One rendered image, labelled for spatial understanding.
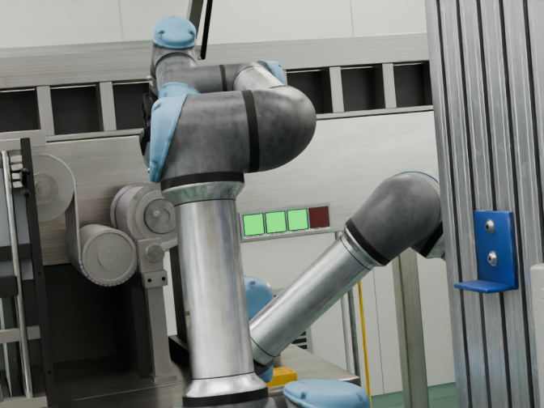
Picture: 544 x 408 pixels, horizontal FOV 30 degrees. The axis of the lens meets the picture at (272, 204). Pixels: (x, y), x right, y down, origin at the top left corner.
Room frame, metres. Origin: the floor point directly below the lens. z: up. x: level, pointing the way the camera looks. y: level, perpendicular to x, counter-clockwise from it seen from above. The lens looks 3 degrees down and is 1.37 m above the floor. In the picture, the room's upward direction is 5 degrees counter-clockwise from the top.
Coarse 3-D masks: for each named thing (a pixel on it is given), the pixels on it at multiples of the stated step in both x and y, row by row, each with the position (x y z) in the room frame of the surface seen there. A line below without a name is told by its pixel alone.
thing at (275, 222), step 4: (276, 212) 2.63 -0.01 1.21; (280, 212) 2.63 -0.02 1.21; (268, 216) 2.62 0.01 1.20; (272, 216) 2.63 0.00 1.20; (276, 216) 2.63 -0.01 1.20; (280, 216) 2.63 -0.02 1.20; (284, 216) 2.64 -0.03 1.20; (268, 220) 2.62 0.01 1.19; (272, 220) 2.63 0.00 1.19; (276, 220) 2.63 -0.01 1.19; (280, 220) 2.63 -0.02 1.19; (284, 220) 2.64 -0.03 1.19; (268, 224) 2.62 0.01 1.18; (272, 224) 2.63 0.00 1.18; (276, 224) 2.63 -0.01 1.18; (280, 224) 2.63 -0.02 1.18; (284, 224) 2.64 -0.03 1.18; (268, 228) 2.62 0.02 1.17; (272, 228) 2.63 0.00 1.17; (276, 228) 2.63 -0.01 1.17; (280, 228) 2.63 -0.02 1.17; (284, 228) 2.64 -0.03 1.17
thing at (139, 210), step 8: (152, 192) 2.21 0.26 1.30; (160, 192) 2.21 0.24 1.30; (144, 200) 2.20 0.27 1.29; (152, 200) 2.21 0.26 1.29; (136, 208) 2.20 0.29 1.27; (144, 208) 2.20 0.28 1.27; (136, 216) 2.19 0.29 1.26; (136, 224) 2.19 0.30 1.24; (144, 224) 2.20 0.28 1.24; (144, 232) 2.20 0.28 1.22; (152, 232) 2.20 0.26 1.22; (168, 232) 2.21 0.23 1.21; (168, 240) 2.21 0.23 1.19
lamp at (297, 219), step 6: (294, 210) 2.64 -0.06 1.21; (300, 210) 2.65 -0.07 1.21; (288, 216) 2.64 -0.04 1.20; (294, 216) 2.64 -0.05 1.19; (300, 216) 2.65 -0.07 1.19; (306, 216) 2.65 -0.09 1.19; (294, 222) 2.64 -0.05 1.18; (300, 222) 2.65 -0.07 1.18; (306, 222) 2.65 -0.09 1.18; (294, 228) 2.64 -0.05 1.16; (300, 228) 2.65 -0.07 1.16
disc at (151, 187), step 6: (144, 186) 2.21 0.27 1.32; (150, 186) 2.21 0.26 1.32; (156, 186) 2.22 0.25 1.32; (138, 192) 2.21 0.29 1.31; (144, 192) 2.21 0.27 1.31; (132, 198) 2.20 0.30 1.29; (138, 198) 2.21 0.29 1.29; (162, 198) 2.22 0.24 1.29; (132, 204) 2.20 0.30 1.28; (132, 210) 2.20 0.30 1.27; (126, 216) 2.20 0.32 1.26; (132, 216) 2.20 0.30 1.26; (132, 222) 2.20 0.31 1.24; (132, 228) 2.20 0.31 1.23; (132, 234) 2.20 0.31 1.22; (138, 234) 2.20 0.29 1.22; (174, 240) 2.23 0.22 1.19; (162, 246) 2.22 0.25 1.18; (168, 246) 2.22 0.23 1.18
